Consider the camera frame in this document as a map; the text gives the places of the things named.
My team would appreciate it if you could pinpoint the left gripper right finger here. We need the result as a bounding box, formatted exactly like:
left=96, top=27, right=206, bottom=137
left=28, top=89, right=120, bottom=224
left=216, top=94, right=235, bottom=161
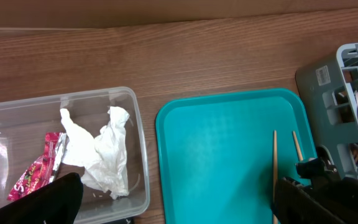
left=271, top=177, right=358, bottom=224

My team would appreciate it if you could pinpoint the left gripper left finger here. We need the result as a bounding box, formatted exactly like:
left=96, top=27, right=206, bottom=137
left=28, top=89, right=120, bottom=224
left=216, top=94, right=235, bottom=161
left=0, top=172, right=83, bottom=224

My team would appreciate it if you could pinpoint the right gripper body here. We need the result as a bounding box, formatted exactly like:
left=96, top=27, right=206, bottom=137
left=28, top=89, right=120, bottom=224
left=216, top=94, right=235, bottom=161
left=295, top=146, right=341, bottom=187

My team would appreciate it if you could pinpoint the wooden chopstick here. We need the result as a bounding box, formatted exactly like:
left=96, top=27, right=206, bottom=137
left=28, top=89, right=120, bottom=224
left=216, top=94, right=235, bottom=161
left=292, top=131, right=303, bottom=162
left=272, top=129, right=278, bottom=224

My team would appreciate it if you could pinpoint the red snack wrapper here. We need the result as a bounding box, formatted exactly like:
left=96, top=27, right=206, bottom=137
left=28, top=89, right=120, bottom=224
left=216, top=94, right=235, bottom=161
left=7, top=133, right=67, bottom=201

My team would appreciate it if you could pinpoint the white napkin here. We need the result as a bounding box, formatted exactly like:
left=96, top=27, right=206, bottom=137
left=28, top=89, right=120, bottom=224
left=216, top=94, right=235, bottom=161
left=60, top=106, right=130, bottom=200

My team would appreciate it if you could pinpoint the black food waste tray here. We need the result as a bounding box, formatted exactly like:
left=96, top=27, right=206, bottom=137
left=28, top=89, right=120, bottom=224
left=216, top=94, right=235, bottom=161
left=104, top=217, right=134, bottom=224

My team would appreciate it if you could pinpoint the clear plastic waste bin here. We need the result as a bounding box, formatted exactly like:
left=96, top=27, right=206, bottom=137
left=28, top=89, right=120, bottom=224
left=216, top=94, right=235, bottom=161
left=0, top=87, right=150, bottom=223

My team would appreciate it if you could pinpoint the grey dishwasher rack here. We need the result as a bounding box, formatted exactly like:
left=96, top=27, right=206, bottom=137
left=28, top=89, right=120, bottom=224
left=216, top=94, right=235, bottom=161
left=295, top=43, right=358, bottom=180

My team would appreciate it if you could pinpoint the teal serving tray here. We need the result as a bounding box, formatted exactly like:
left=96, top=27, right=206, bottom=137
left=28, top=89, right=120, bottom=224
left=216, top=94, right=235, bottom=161
left=155, top=88, right=316, bottom=224

